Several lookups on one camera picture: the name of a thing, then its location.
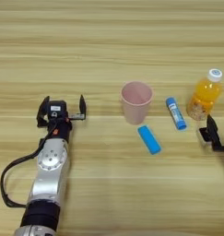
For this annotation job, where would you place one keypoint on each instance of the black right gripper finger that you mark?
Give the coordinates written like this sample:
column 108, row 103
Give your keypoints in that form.
column 214, row 132

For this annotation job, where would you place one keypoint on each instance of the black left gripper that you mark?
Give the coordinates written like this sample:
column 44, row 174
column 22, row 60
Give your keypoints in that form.
column 59, row 129

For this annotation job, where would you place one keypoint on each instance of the orange juice bottle white cap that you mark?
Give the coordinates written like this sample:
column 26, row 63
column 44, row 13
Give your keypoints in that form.
column 205, row 93

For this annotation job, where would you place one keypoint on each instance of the blue glue stick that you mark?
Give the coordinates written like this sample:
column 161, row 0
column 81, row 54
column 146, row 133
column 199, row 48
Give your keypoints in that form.
column 176, row 113

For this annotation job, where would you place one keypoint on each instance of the blue bar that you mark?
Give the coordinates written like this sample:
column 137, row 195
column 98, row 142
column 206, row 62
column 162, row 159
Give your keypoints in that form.
column 149, row 139

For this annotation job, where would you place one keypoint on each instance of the pink plastic cup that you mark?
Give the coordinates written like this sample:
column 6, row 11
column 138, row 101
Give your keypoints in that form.
column 136, row 101

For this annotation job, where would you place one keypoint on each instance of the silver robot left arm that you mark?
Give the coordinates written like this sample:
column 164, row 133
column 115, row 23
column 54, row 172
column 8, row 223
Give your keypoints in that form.
column 49, row 175

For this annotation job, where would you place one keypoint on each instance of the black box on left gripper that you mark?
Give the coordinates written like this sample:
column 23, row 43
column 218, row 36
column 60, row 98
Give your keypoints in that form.
column 57, row 110

